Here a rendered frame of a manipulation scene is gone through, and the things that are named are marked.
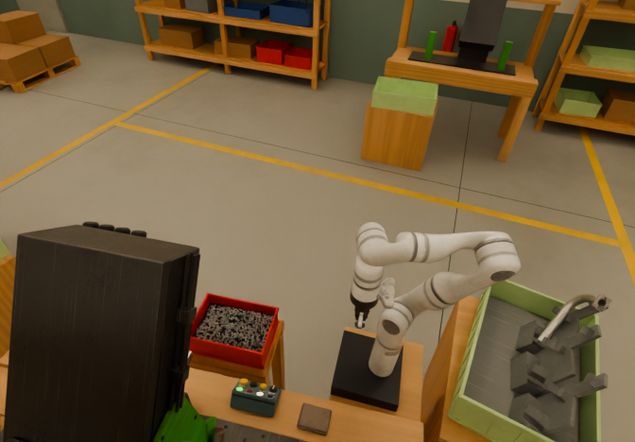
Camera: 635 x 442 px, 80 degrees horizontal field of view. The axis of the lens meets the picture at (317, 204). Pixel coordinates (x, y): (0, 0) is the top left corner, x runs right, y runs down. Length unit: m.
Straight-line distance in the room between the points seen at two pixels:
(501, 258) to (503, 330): 0.89
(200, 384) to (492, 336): 1.16
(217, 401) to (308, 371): 1.11
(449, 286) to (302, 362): 1.60
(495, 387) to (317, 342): 1.26
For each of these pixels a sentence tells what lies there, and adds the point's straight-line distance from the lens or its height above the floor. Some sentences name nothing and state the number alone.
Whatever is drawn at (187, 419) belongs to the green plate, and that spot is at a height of 1.20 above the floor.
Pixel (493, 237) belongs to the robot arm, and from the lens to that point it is 1.01.
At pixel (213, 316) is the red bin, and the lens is 1.67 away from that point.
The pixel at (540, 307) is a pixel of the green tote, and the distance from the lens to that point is 1.95.
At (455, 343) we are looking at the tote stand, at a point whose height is 0.79.
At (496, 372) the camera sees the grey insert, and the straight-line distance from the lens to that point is 1.73.
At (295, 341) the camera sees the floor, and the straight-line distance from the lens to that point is 2.61.
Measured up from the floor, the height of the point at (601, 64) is 0.88.
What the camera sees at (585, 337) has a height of 1.10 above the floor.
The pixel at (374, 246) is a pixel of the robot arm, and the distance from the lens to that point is 0.85.
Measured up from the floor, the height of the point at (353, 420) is 0.90.
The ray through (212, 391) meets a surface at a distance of 1.50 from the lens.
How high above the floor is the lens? 2.23
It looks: 39 degrees down
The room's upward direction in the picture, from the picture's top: 3 degrees clockwise
